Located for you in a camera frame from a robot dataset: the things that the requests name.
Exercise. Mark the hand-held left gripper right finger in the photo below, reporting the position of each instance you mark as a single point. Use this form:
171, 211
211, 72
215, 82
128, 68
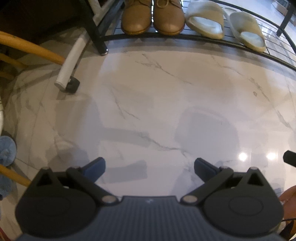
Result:
203, 167

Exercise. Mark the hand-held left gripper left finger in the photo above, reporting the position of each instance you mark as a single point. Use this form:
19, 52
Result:
95, 167

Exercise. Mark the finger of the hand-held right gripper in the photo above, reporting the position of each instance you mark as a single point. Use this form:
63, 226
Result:
290, 158

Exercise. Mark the black metal shoe rack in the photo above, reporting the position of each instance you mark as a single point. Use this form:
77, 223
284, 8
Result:
143, 35

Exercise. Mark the person's leg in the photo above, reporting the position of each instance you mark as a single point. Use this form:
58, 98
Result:
289, 204

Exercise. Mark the black rubber foot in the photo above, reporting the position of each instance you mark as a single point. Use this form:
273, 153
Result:
72, 85

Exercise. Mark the blue fluffy slipper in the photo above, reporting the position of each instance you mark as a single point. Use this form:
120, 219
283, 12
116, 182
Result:
7, 150
5, 186

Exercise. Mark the white pole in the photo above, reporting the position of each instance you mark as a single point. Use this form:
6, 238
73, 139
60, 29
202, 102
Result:
70, 62

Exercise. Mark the beige open-toe slipper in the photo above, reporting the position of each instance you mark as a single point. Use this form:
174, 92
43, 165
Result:
205, 24
248, 33

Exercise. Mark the yellow wooden chair leg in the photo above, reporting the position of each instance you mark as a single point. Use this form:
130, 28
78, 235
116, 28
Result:
34, 48

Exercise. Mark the brown leather lace-up shoe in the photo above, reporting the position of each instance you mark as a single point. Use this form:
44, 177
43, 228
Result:
168, 20
136, 19

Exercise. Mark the small box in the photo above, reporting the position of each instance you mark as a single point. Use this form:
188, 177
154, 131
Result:
281, 5

